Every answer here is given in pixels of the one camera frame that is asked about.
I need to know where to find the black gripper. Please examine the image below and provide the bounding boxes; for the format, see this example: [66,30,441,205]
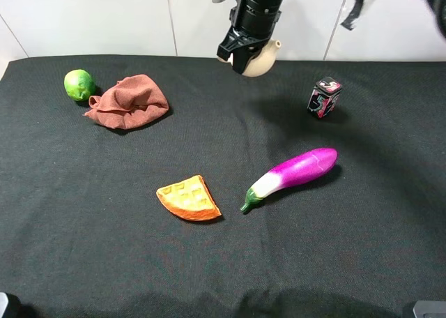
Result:
[217,0,283,75]

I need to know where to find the cream ceramic teapot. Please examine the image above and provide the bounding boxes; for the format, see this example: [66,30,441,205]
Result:
[218,40,282,77]

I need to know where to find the black floral tin box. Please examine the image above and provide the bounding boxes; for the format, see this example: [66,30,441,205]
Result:
[307,77,342,119]

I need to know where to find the brown crumpled cloth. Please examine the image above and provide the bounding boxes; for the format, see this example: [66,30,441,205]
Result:
[84,75,169,130]

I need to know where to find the clear plastic wrap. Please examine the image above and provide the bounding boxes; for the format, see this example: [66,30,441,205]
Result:
[339,0,375,31]

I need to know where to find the purple toy eggplant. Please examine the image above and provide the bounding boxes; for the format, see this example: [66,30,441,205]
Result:
[240,148,338,213]

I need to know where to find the orange toy waffle slice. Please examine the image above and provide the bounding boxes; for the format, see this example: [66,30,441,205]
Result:
[156,175,222,222]

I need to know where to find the green lime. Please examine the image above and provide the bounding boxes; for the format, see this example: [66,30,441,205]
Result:
[63,69,96,102]

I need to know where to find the black tablecloth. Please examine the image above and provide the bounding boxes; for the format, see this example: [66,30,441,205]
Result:
[1,56,445,317]

